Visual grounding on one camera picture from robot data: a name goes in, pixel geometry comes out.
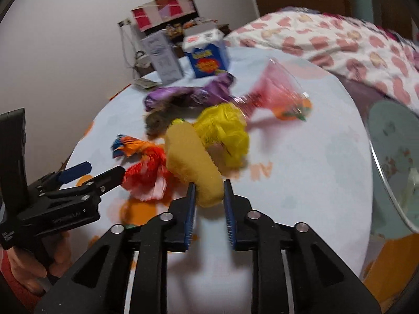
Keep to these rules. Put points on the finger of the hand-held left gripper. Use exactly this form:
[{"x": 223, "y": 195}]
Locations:
[
  {"x": 108, "y": 180},
  {"x": 77, "y": 171}
]

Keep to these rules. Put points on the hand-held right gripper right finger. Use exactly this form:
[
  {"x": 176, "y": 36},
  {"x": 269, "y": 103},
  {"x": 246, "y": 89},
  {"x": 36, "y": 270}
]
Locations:
[{"x": 230, "y": 222}]

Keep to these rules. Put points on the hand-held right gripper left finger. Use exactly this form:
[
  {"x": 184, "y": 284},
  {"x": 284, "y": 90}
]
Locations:
[{"x": 191, "y": 222}]

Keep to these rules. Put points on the blue orange candy wrapper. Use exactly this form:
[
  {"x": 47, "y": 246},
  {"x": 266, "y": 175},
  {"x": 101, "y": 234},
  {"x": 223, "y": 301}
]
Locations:
[{"x": 126, "y": 145}]

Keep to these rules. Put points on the red orange foil wrapper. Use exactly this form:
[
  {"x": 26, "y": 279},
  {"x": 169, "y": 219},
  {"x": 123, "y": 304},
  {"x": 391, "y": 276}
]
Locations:
[{"x": 147, "y": 173}]

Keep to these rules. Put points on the yellow foam piece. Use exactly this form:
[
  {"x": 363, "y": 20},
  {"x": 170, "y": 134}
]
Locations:
[{"x": 193, "y": 166}]

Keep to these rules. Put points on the brown wrapper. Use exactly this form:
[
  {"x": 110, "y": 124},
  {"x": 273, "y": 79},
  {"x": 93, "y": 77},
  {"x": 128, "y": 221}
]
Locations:
[{"x": 162, "y": 121}]

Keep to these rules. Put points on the yellow wrapper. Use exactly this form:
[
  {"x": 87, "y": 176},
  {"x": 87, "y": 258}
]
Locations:
[{"x": 222, "y": 130}]

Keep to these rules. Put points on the purple foil wrapper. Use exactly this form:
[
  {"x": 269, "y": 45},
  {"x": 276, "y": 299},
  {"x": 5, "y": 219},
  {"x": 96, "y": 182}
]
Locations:
[{"x": 183, "y": 95}]

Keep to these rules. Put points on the pink plastic bag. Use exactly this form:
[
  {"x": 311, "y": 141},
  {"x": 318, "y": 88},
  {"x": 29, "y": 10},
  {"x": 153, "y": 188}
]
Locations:
[{"x": 275, "y": 88}]

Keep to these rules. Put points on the mint green cartoon bin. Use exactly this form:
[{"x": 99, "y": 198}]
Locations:
[{"x": 392, "y": 137}]

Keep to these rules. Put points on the person's left forearm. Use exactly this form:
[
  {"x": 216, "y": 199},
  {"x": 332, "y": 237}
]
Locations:
[{"x": 8, "y": 281}]

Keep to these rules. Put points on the person's left hand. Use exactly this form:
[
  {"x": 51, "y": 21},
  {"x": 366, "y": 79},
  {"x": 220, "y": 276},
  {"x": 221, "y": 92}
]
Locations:
[{"x": 26, "y": 268}]

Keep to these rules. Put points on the flat dark snack wrapper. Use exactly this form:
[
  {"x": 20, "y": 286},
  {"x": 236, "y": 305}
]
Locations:
[{"x": 145, "y": 84}]

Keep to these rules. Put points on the dark wooden television cabinet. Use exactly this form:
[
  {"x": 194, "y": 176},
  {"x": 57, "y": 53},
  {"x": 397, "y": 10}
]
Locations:
[{"x": 144, "y": 67}]

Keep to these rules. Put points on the tall white milk carton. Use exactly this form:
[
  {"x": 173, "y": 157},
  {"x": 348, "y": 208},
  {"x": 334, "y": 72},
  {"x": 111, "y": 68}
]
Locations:
[{"x": 163, "y": 55}]

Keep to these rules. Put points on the blue drink carton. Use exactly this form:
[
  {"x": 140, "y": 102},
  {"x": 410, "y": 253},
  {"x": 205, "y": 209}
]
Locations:
[{"x": 208, "y": 59}]

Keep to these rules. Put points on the white pink heart quilt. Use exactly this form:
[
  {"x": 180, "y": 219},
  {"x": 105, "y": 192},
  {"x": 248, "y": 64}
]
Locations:
[{"x": 327, "y": 42}]

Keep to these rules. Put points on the wall socket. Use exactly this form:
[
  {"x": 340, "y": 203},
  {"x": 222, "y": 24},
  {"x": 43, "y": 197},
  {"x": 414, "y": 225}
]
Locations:
[{"x": 123, "y": 23}]

